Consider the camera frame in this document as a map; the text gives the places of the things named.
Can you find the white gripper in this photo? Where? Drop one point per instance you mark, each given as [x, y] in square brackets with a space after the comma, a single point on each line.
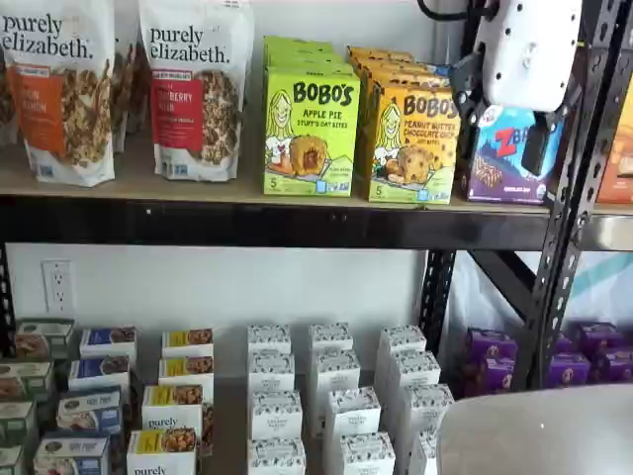
[529, 54]

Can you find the orange Bobo's peanut butter box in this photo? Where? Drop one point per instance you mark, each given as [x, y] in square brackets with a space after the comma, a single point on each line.
[376, 52]
[390, 75]
[420, 148]
[386, 63]

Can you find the blue purple Zbar box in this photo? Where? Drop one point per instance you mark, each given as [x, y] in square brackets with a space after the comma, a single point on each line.
[499, 163]

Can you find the green Bobo's apple pie box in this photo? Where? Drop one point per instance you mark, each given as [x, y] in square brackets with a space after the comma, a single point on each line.
[301, 55]
[306, 66]
[311, 133]
[297, 43]

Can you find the white patterned pastry box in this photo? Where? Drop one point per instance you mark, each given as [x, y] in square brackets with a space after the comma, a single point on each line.
[352, 410]
[272, 371]
[269, 336]
[423, 452]
[336, 371]
[366, 455]
[402, 339]
[414, 368]
[426, 406]
[277, 415]
[330, 336]
[277, 457]

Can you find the light wooden shelf board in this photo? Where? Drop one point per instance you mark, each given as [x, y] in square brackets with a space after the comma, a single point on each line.
[133, 173]

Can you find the yellow white granola box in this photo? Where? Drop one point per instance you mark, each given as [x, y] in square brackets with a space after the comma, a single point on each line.
[173, 408]
[188, 341]
[163, 452]
[185, 371]

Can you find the blue oatmeal box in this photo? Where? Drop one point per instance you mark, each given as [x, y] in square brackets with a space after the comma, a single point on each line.
[109, 341]
[71, 455]
[89, 410]
[99, 371]

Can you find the green oatmeal box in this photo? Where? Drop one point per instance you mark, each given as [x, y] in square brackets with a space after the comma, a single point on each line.
[17, 420]
[11, 460]
[25, 378]
[47, 334]

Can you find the orange brown snack carton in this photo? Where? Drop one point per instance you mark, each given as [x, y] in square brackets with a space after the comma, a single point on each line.
[618, 163]

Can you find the translucent plastic sheet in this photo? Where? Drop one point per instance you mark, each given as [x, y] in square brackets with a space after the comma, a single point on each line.
[475, 307]

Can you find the red label granola bag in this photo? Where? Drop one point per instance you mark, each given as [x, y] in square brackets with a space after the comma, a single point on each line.
[193, 99]

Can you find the white patterned small boxes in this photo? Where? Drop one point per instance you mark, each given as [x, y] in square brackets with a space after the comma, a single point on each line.
[230, 371]

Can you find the white granola bag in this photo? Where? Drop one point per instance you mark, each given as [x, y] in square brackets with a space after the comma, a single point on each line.
[121, 99]
[7, 109]
[141, 99]

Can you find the orange label granola bag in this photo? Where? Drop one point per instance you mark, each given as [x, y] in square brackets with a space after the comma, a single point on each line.
[59, 99]

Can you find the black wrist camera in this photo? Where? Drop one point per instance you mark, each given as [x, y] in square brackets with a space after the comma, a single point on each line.
[467, 74]

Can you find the white wall outlet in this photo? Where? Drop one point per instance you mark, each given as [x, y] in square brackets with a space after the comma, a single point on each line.
[58, 287]

